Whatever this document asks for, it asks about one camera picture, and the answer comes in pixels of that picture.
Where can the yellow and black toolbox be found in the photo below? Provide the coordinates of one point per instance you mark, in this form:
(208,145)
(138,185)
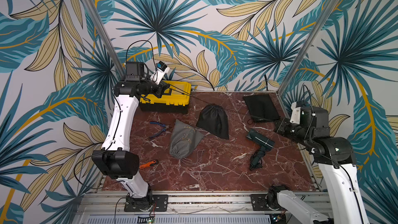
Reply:
(175,99)

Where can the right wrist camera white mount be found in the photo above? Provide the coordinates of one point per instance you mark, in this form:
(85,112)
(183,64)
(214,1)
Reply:
(296,115)

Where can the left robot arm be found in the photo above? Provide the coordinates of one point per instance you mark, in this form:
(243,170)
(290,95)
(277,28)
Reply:
(114,159)

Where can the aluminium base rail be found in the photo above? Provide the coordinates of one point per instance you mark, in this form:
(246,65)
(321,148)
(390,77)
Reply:
(183,207)

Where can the black hair dryer bag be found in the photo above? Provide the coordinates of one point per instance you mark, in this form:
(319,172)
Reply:
(213,119)

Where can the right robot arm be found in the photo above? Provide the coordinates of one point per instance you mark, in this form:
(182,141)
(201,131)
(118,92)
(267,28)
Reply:
(309,126)

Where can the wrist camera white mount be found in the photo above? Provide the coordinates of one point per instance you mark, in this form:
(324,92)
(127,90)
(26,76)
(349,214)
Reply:
(296,115)
(161,69)

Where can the grey fabric drawstring pouch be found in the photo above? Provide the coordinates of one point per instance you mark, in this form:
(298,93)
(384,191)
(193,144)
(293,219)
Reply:
(184,140)

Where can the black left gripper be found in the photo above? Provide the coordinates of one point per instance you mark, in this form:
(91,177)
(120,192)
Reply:
(160,87)

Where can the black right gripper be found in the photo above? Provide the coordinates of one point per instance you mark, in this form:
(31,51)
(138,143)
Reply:
(282,126)

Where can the orange handled screwdriver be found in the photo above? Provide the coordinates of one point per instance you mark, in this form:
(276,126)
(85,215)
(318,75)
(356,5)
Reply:
(149,164)

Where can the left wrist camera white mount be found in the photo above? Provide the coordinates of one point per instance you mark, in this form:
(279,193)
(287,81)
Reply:
(161,69)

